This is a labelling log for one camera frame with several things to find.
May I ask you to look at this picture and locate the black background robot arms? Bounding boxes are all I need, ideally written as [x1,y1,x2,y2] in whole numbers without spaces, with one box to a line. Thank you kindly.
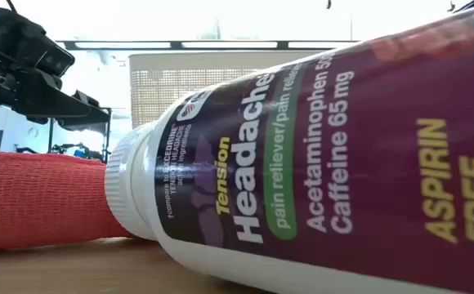
[14,142,105,163]

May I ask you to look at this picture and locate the white perforated plastic basket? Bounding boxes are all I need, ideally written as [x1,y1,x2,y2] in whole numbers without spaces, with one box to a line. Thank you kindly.
[128,49,332,130]

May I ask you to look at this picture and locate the red mesh bandage roll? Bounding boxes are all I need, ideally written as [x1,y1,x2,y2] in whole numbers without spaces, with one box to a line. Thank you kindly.
[0,151,134,252]

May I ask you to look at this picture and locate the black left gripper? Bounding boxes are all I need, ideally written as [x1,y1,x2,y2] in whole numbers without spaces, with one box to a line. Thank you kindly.
[0,4,112,132]

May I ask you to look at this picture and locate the white pill bottle maroon label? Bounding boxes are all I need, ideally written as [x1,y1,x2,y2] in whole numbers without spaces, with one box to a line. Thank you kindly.
[104,0,474,294]

